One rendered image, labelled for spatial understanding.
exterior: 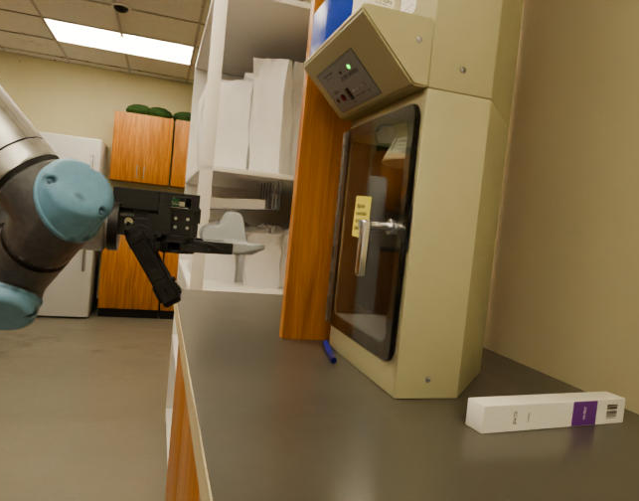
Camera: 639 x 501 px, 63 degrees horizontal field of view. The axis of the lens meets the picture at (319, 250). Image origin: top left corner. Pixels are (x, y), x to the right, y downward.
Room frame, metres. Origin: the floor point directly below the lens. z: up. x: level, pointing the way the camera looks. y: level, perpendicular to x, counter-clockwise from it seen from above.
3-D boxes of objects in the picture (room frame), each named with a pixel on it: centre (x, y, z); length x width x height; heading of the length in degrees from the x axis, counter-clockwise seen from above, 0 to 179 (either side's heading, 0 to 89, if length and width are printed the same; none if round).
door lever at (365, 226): (0.82, -0.08, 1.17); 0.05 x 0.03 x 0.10; 107
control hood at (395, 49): (0.91, -0.03, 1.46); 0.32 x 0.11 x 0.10; 17
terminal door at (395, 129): (0.93, -0.08, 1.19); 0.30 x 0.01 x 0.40; 17
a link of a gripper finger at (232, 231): (0.73, 0.12, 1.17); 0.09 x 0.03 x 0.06; 105
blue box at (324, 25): (1.00, -0.01, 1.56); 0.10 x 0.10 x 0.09; 17
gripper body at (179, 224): (0.72, 0.23, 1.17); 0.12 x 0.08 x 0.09; 107
